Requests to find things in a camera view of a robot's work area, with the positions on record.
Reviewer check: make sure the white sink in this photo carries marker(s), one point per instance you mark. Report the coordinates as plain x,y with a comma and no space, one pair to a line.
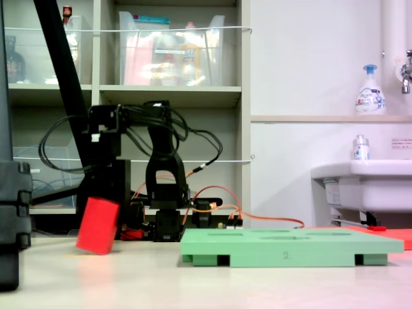
380,186

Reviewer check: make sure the beige shelf unit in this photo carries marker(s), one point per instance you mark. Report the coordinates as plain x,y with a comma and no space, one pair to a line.
170,91

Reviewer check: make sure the orange bottle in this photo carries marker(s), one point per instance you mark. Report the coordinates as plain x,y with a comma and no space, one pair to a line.
190,61

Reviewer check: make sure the red square block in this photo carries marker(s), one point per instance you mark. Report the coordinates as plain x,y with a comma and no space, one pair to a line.
96,225

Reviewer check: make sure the zip bag with teal strip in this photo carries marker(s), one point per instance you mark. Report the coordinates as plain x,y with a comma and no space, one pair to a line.
151,22

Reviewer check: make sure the small orange flat block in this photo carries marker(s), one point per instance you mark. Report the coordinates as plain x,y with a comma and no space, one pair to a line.
399,236

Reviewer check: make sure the large clear plastic bin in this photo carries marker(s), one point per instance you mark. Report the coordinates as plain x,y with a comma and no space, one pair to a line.
212,64

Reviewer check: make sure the green shape sorter board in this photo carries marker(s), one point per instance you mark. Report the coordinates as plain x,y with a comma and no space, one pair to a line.
289,248

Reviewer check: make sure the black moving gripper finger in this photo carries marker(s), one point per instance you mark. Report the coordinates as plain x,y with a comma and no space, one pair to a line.
96,180

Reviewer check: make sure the chrome faucet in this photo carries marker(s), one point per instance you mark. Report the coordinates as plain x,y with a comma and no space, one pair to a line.
406,74

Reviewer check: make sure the pink package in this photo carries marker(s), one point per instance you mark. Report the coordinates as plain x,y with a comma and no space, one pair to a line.
138,64

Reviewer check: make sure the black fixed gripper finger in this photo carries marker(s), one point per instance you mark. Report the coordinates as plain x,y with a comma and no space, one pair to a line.
121,183

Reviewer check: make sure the black red table clamp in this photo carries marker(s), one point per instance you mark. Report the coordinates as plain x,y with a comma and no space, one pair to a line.
136,215
204,219

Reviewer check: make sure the dark glass bottle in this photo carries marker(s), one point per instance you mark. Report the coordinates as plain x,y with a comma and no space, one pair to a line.
14,64

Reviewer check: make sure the small clear bottle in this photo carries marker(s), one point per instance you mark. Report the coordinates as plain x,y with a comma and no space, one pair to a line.
360,149

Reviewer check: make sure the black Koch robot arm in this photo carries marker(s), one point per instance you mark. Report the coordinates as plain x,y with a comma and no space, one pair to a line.
162,138

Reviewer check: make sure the bottle with red cap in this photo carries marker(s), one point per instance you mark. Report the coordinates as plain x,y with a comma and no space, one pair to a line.
67,13

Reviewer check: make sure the white foam soap bottle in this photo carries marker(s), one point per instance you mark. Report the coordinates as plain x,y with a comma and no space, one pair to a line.
370,96

